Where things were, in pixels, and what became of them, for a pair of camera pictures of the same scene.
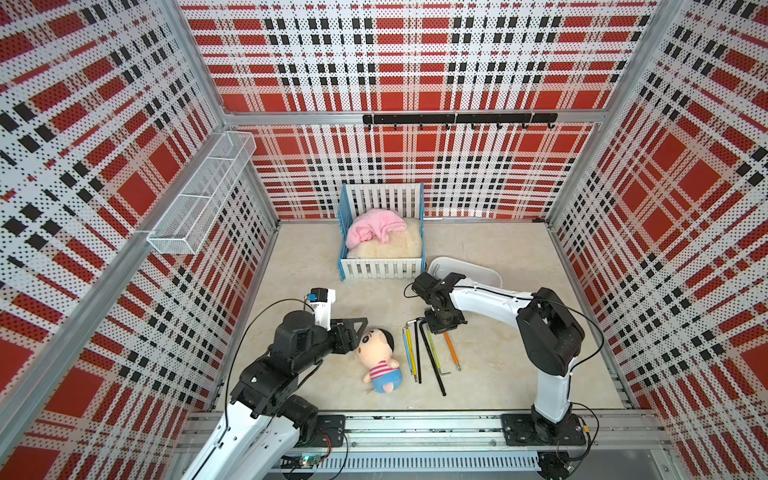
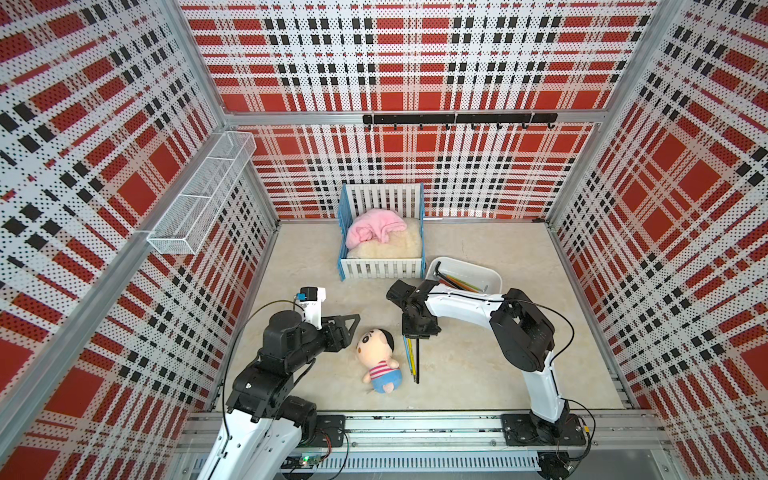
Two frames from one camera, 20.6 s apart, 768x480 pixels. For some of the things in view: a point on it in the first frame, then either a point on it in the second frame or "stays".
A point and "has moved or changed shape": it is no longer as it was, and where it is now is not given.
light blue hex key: [406, 352] stays
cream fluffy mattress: [403, 244] stays
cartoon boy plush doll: [374, 351] stays
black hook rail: [463, 118] stays
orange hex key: [451, 349] has moved or changed shape
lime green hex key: [435, 353] has moved or changed shape
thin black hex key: [417, 350] stays
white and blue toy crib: [381, 230] stays
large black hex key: [430, 356] has moved or changed shape
